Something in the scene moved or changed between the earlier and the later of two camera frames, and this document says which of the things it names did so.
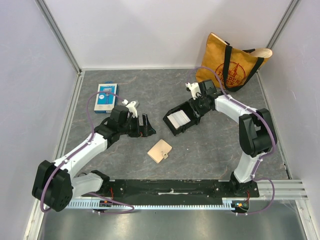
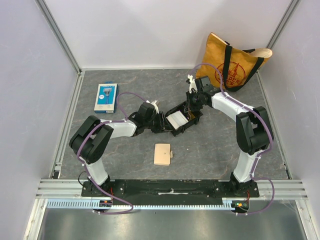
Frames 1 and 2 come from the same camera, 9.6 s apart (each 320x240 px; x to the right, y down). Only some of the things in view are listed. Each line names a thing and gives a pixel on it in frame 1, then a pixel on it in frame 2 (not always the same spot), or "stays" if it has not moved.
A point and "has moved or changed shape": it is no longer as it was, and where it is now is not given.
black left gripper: [142, 131] to [163, 125]
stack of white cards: [178, 119] stays
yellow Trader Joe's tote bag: [233, 66] stays
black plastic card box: [187, 108] stays
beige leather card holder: [160, 151] has moved or changed shape
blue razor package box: [105, 102] stays
